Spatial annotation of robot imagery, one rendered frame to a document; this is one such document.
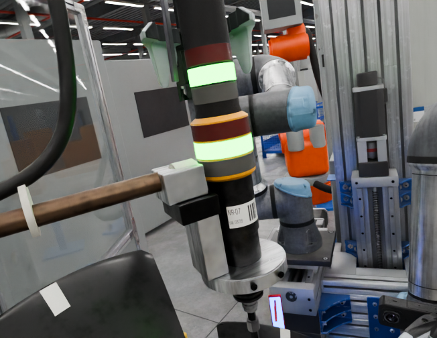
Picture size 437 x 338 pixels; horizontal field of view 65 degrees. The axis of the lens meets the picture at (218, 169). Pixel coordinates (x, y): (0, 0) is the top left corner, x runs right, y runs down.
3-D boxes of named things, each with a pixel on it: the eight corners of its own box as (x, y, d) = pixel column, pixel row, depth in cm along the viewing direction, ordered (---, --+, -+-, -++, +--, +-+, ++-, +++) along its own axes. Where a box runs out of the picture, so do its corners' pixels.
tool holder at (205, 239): (202, 320, 23) (173, 180, 21) (167, 277, 29) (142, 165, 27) (306, 270, 27) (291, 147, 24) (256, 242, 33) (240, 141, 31)
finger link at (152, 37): (157, 87, 32) (196, 83, 40) (143, 19, 30) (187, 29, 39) (129, 92, 33) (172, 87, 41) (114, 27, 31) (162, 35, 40)
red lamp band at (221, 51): (198, 64, 22) (195, 45, 22) (179, 71, 25) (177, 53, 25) (242, 58, 24) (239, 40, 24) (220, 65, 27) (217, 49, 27)
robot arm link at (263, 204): (279, 226, 114) (253, 60, 89) (234, 230, 117) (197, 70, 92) (277, 205, 125) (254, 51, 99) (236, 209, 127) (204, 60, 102)
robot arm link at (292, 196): (316, 222, 110) (311, 182, 107) (274, 226, 112) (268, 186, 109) (312, 208, 121) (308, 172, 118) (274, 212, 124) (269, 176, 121)
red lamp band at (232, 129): (208, 143, 23) (205, 125, 23) (184, 140, 27) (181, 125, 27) (262, 131, 25) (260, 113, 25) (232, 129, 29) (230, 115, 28)
